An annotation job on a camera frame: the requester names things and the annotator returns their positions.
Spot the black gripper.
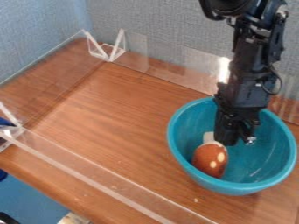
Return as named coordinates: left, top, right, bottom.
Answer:
left=213, top=67, right=279, bottom=146

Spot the brown toy mushroom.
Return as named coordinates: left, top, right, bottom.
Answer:
left=191, top=131, right=228, bottom=179

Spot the blue plastic bowl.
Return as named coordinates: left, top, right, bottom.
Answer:
left=167, top=97, right=297, bottom=195

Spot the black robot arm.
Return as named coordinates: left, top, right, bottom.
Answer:
left=199, top=0, right=288, bottom=146

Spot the clear acrylic back barrier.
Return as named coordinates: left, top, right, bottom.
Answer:
left=115, top=31, right=299, bottom=125

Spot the clear acrylic barrier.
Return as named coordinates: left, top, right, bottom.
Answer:
left=115, top=31, right=299, bottom=125
left=0, top=102, right=217, bottom=224

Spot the clear acrylic front barrier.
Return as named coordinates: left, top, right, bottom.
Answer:
left=0, top=102, right=217, bottom=224

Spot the blue object at left edge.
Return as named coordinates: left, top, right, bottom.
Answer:
left=0, top=116, right=16, bottom=182

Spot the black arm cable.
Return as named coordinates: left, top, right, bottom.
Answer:
left=257, top=66, right=283, bottom=96

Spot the clear acrylic corner bracket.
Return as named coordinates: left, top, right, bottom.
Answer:
left=83, top=29, right=127, bottom=62

